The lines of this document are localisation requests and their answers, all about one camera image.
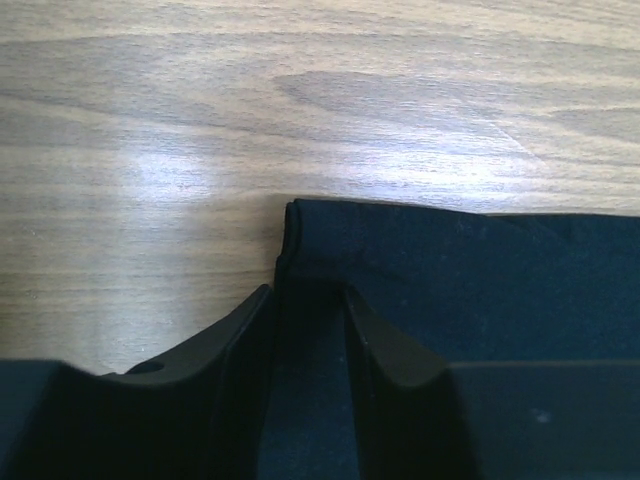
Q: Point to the black t shirt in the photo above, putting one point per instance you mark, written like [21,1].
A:
[470,288]

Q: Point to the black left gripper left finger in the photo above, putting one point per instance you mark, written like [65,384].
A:
[195,411]

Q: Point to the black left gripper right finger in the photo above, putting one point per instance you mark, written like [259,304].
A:
[418,416]

